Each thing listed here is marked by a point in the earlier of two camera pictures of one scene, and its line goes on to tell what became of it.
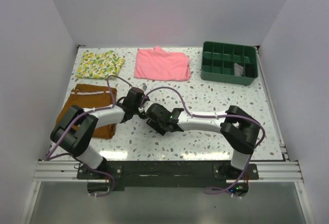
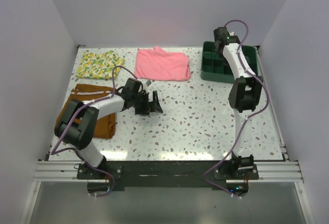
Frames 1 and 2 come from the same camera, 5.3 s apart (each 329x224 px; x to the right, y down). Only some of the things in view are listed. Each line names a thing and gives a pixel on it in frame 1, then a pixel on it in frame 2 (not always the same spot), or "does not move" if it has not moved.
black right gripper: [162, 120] → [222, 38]
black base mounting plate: [168, 175] does not move
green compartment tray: [218, 60] does not move
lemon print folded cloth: [98, 66] does not move
